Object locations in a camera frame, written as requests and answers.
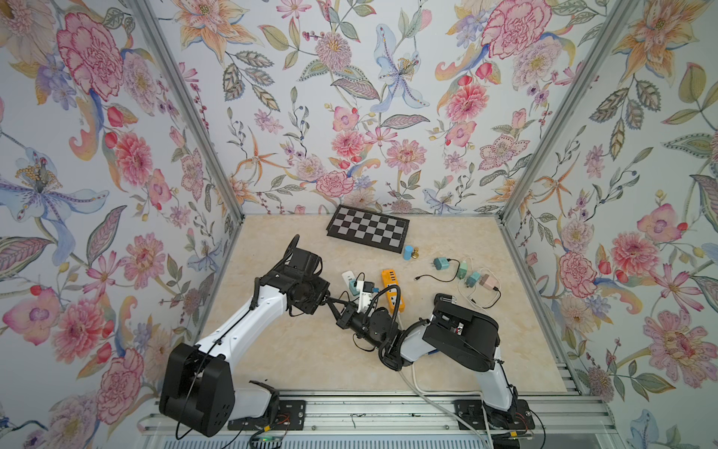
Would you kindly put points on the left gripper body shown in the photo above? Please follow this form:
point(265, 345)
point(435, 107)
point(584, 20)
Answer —
point(312, 292)

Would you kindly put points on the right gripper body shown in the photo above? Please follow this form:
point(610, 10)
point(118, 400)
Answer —
point(364, 326)

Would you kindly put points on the light green USB charger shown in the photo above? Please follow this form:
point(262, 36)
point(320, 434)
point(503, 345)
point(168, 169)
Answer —
point(461, 272)

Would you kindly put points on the teal USB charger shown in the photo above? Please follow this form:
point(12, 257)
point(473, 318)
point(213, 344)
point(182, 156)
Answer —
point(474, 279)

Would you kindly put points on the brown charger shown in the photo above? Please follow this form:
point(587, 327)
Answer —
point(489, 282)

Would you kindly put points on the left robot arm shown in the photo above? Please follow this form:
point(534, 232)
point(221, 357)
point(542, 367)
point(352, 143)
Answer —
point(198, 390)

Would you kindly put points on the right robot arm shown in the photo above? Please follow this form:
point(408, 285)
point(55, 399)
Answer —
point(467, 337)

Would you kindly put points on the white power strip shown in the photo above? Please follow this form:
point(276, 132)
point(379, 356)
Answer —
point(349, 278)

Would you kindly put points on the black white chessboard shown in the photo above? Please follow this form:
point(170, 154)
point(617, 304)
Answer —
point(374, 230)

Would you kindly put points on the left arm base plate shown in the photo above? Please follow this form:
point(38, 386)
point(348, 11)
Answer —
point(283, 415)

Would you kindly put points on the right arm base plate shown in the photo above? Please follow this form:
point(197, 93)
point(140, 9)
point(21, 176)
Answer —
point(480, 416)

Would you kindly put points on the left aluminium corner post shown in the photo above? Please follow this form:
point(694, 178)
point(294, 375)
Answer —
point(149, 25)

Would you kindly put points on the aluminium corner post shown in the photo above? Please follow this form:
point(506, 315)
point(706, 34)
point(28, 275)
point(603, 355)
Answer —
point(149, 25)
point(609, 31)

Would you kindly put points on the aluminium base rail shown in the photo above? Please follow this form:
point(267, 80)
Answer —
point(400, 421)

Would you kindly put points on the right aluminium corner post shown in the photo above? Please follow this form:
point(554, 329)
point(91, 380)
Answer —
point(609, 31)

